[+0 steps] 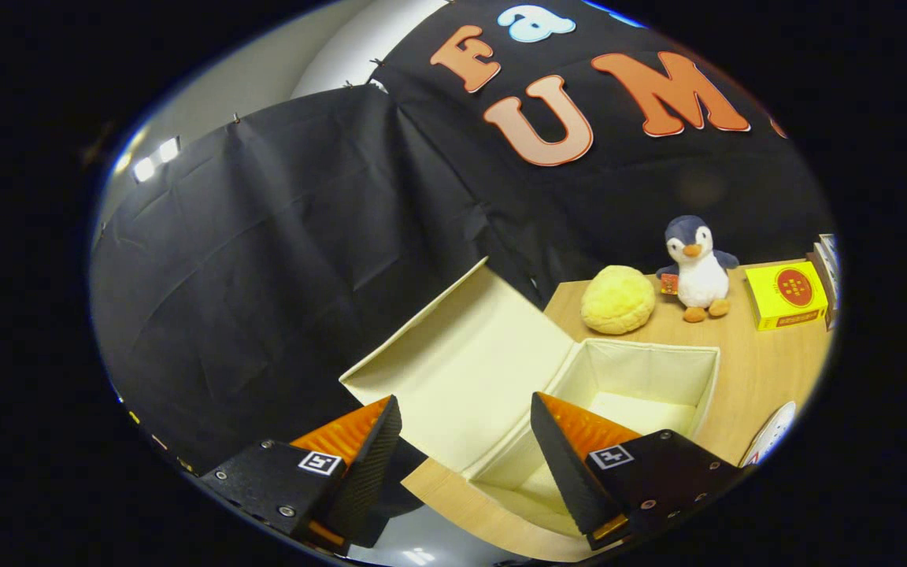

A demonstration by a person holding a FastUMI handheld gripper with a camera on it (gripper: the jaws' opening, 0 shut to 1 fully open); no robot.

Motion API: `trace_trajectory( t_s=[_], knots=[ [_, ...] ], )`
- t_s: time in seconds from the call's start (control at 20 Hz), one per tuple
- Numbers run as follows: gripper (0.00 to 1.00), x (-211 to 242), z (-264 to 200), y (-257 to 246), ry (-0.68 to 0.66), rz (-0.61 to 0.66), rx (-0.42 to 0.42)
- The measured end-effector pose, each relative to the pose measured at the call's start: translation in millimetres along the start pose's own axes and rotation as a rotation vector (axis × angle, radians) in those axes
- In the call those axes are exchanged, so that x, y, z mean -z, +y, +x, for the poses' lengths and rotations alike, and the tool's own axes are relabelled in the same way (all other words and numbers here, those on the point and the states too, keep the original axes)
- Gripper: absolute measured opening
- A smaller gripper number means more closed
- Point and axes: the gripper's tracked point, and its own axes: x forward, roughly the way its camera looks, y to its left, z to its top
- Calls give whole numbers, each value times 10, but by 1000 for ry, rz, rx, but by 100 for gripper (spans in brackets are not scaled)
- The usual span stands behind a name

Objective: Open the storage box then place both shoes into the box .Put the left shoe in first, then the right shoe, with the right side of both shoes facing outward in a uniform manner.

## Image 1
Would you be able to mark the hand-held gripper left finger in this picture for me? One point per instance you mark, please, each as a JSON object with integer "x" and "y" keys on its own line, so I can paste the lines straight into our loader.
{"x": 367, "y": 472}

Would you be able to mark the yellow book with red circle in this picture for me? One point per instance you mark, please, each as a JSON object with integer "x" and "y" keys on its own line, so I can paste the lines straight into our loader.
{"x": 788, "y": 291}

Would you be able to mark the brown book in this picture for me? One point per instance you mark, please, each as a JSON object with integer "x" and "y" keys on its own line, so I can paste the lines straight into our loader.
{"x": 820, "y": 272}

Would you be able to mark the yellow round plush bun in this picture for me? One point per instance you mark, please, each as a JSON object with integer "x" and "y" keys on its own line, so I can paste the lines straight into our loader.
{"x": 617, "y": 299}

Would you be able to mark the penguin plush toy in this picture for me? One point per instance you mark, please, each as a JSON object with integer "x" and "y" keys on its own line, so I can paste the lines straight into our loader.
{"x": 697, "y": 279}

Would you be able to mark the ceiling light panel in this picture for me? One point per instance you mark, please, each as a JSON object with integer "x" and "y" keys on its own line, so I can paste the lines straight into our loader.
{"x": 169, "y": 150}
{"x": 144, "y": 169}

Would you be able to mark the beige fabric storage box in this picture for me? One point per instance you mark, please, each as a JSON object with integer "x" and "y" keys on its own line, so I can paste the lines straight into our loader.
{"x": 461, "y": 370}

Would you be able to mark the white striped canvas shoe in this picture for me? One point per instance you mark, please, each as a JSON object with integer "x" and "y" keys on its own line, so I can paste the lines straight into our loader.
{"x": 772, "y": 433}

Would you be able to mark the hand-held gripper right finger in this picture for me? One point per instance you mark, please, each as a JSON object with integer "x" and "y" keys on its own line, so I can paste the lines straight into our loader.
{"x": 564, "y": 472}

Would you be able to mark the black backdrop cloth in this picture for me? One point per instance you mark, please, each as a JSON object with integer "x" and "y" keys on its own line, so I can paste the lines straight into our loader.
{"x": 264, "y": 276}

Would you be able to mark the white book with floral cover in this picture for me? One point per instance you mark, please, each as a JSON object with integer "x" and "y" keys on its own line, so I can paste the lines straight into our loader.
{"x": 830, "y": 250}

